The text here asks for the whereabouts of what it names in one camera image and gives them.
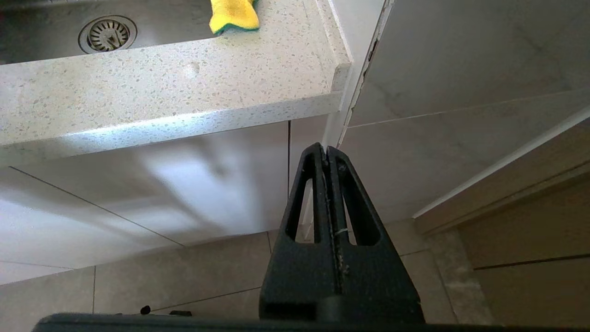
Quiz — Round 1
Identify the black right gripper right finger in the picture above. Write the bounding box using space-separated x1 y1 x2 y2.
323 147 425 323

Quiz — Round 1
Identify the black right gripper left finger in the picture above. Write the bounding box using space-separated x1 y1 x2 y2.
260 143 342 321

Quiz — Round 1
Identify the yellow green sponge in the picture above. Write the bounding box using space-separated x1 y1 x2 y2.
208 0 260 34

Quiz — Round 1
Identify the stainless steel sink basin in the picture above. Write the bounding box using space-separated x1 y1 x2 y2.
0 0 217 65

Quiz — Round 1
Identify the white cabinet door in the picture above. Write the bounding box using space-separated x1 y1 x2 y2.
0 121 290 273

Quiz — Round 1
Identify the round metal drain strainer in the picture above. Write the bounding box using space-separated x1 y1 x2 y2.
77 15 138 54

